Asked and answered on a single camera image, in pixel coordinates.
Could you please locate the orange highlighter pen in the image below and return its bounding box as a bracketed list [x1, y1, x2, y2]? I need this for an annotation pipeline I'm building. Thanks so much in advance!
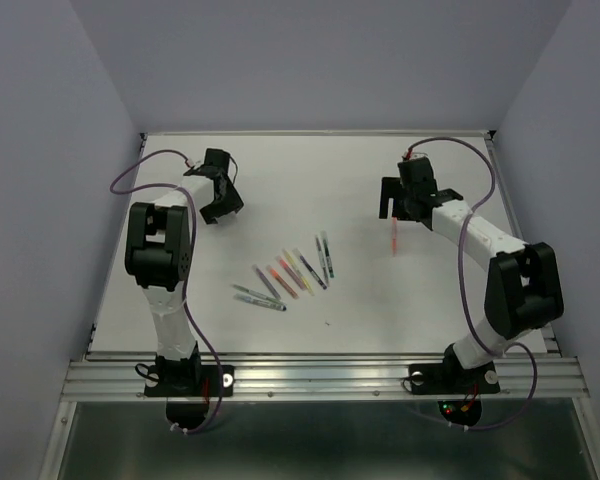
[391, 217, 398, 256]

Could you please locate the green gel pen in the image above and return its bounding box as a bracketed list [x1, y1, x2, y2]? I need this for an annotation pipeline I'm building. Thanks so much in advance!
[321, 231, 335, 279]

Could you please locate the purple pen white label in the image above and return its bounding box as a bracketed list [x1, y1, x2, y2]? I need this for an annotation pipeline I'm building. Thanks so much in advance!
[314, 235, 329, 289]

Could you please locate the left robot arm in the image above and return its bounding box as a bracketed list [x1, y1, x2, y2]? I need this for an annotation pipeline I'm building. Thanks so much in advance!
[124, 148, 244, 398]

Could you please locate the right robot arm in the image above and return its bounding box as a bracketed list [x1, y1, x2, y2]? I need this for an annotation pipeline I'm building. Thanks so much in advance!
[379, 156, 564, 390]

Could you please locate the yellow highlighter pen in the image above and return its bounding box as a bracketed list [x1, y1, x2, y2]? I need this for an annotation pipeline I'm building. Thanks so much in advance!
[283, 250, 314, 296]

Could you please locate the dark purple gel pen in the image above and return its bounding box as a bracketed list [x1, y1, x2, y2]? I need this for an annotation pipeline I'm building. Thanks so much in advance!
[298, 254, 328, 290]

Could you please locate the pink highlighter pen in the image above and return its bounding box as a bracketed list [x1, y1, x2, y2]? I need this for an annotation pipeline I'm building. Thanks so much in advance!
[276, 256, 306, 290]

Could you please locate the light purple pen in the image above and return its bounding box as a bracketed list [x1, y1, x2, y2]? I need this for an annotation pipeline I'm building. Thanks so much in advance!
[252, 264, 281, 300]

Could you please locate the green clear pen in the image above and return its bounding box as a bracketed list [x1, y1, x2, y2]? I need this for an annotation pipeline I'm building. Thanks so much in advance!
[231, 284, 280, 303]

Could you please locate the blue clear pen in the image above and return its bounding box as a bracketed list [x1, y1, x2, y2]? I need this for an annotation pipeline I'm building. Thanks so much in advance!
[234, 294, 287, 312]

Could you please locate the orange red highlighter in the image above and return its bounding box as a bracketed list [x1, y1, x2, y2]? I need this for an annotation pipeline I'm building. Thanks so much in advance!
[266, 265, 299, 299]

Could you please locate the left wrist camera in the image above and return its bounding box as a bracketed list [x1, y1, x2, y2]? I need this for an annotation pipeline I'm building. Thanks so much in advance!
[184, 162, 217, 179]

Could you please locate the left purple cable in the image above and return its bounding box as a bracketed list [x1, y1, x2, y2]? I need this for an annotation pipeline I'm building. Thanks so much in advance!
[109, 149, 226, 435]

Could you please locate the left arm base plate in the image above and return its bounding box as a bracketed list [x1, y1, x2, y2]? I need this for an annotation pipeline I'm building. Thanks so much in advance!
[134, 363, 235, 435]

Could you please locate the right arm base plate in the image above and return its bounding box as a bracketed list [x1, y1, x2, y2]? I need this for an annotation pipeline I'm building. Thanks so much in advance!
[402, 363, 501, 427]

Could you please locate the aluminium rail frame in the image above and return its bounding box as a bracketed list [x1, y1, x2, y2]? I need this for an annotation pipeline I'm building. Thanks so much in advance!
[42, 131, 600, 479]

